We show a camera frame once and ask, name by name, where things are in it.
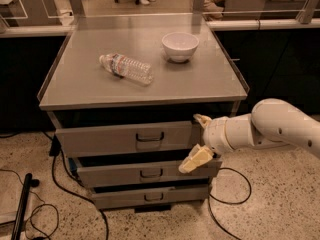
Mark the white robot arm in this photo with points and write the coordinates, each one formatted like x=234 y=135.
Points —
x=272 y=123

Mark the clear plastic water bottle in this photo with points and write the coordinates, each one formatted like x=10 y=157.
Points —
x=125 y=67

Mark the grey drawer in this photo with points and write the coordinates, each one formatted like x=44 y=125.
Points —
x=130 y=138
x=101 y=174
x=151 y=196

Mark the grey top drawer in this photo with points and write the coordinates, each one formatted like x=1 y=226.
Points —
x=130 y=138

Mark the grey bottom drawer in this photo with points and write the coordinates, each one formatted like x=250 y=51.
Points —
x=151 y=196

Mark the white ceramic bowl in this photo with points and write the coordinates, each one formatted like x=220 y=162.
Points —
x=180 y=46

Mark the black pole on floor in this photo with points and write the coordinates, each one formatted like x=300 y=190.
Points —
x=19 y=218

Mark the grey drawer cabinet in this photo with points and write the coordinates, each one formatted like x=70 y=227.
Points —
x=123 y=96

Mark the grey middle drawer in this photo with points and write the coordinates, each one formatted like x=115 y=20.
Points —
x=101 y=174

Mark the white rail barrier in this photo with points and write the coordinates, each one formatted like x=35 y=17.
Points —
x=274 y=24

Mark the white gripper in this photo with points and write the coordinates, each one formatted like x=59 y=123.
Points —
x=215 y=136

